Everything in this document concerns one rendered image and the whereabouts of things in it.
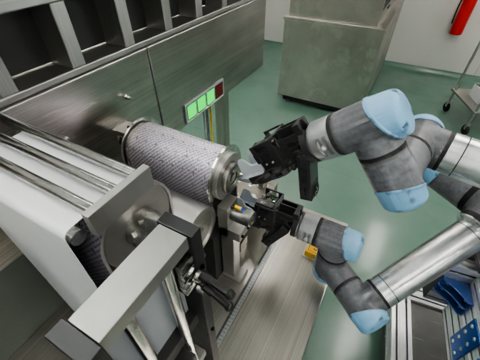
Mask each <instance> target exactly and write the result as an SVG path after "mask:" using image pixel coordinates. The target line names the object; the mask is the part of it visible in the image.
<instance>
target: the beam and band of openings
mask: <svg viewBox="0 0 480 360"><path fill-rule="evenodd" d="M248 1H251V0H0V109H1V108H3V107H5V106H8V105H9V104H12V103H14V102H16V101H19V100H21V99H24V98H26V97H28V96H31V95H33V94H35V93H38V92H40V91H43V90H44V89H47V88H49V87H51V86H54V85H56V84H59V83H61V82H63V81H66V80H67V79H70V78H72V77H75V76H77V75H79V74H82V73H84V72H86V71H88V70H91V69H93V68H96V67H98V66H101V65H102V64H105V63H107V62H109V61H112V60H114V59H117V58H119V57H120V56H123V55H125V54H128V53H130V52H133V51H135V50H137V49H140V48H142V47H144V46H146V45H149V44H151V43H154V42H155V41H158V40H160V39H163V38H165V37H167V36H170V35H172V34H175V33H176V32H179V31H181V30H183V29H186V28H188V27H190V26H193V25H195V24H197V23H200V22H202V21H205V20H207V19H210V18H211V17H213V16H216V15H218V14H221V13H223V12H225V11H228V10H229V9H232V8H234V7H237V6H239V5H242V4H244V3H246V2H248ZM177 15H178V16H177ZM144 27H145V28H144ZM96 45H97V46H96ZM90 47H91V48H90ZM88 48H89V49H88ZM84 49H86V50H84ZM82 50H83V51H82ZM50 62H51V63H50ZM44 64H45V65H44ZM42 65H43V66H42ZM38 66H39V67H38ZM29 70H30V71H29ZM23 72H24V73H23ZM21 73H22V74H21ZM17 74H18V75H17ZM15 75H16V76H15Z"/></svg>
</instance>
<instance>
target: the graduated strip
mask: <svg viewBox="0 0 480 360"><path fill-rule="evenodd" d="M277 241H278V240H277ZM277 241H275V242H274V243H273V244H271V245H269V246H268V247H267V248H266V249H265V251H264V253H263V254H262V256H261V258H260V259H259V262H258V264H257V265H256V267H255V269H254V270H253V272H252V274H251V276H250V277H249V279H248V281H247V283H246V284H245V286H244V288H243V289H242V291H241V293H240V294H239V297H238V299H237V300H236V302H235V304H234V306H235V307H234V310H233V311H232V312H229V315H228V316H227V318H226V320H225V321H224V323H223V325H222V326H221V328H220V330H219V332H218V334H217V335H216V340H217V346H218V350H219V347H220V346H221V344H222V342H223V340H224V339H225V337H226V335H227V333H228V331H229V329H230V328H231V325H232V324H233V322H234V320H235V318H236V316H237V315H238V313H239V311H240V309H241V308H242V306H243V304H244V302H245V301H246V298H247V296H248V295H249V293H250V291H251V289H252V287H253V285H254V284H255V282H256V280H257V278H258V277H259V274H260V273H261V270H262V269H263V267H264V265H265V263H266V262H267V260H268V258H269V256H270V255H271V253H272V251H273V249H274V247H275V246H276V243H277Z"/></svg>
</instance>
